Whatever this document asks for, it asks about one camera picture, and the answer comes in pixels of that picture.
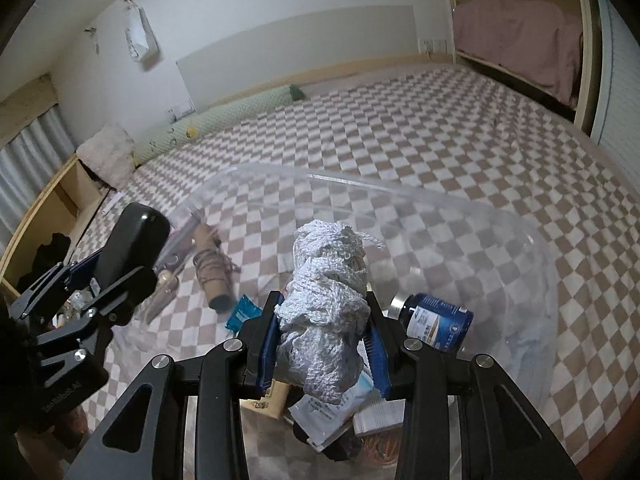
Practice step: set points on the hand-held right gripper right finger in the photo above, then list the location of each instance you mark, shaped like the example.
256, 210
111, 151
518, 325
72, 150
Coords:
382, 365

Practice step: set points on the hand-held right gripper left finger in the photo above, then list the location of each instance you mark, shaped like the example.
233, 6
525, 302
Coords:
265, 350

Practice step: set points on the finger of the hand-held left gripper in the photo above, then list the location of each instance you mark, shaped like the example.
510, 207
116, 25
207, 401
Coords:
120, 295
75, 272

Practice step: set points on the blue bottle with silver cap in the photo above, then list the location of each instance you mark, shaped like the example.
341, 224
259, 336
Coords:
440, 322

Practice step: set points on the white yarn bundle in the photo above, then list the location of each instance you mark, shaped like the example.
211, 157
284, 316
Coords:
325, 300

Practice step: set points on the clear plastic container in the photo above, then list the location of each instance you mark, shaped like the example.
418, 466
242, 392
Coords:
450, 240

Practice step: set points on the small teal sachet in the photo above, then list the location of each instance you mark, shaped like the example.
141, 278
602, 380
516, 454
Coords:
243, 312

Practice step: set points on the white paper stack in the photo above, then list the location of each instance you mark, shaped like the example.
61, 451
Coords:
380, 417

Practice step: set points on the clear plastic bag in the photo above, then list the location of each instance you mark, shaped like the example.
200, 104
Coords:
177, 250

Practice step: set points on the white printed packet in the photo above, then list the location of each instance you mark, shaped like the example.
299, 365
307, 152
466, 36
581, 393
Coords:
325, 415

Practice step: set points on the dark brown item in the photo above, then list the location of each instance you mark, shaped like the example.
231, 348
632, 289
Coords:
335, 447

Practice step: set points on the cardboard tube with twine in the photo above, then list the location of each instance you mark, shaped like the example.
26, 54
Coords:
212, 270

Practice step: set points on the grey curtain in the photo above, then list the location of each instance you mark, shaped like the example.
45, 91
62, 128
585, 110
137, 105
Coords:
30, 160

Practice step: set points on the fluffy white pillow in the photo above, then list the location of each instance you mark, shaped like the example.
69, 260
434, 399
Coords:
107, 155

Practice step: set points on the green patterned bolster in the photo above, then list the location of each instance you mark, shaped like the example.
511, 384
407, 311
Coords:
215, 120

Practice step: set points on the checkered blanket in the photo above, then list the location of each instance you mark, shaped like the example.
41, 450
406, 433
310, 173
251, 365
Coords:
400, 150

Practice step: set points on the hanging white bag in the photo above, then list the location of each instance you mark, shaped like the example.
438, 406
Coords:
141, 35

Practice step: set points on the small green toy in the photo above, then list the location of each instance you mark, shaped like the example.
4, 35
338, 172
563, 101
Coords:
297, 93

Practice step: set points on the pink bedding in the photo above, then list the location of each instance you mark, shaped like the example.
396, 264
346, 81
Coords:
515, 40

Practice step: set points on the wall socket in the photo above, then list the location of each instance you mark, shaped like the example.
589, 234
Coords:
435, 46

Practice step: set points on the wooden closet frame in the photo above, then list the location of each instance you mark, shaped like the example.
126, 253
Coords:
590, 60

